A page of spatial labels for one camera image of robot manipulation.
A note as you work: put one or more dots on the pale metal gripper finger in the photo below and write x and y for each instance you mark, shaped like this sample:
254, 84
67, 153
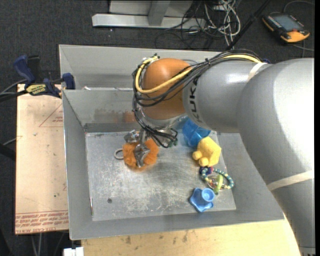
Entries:
145, 153
138, 158

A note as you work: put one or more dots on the orange fuzzy toy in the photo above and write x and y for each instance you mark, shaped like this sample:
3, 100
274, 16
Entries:
152, 152

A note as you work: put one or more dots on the grey metal bin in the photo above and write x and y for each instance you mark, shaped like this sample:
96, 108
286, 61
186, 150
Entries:
140, 190

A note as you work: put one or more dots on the blue plastic cup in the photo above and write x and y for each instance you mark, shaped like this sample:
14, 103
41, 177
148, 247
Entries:
192, 133

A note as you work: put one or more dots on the yellow toy block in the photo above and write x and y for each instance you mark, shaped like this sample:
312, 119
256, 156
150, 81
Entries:
208, 151

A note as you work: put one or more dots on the blue flower-shaped cup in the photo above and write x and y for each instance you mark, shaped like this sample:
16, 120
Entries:
201, 201

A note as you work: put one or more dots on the brown cardboard board red print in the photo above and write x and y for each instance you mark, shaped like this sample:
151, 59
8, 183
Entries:
40, 162

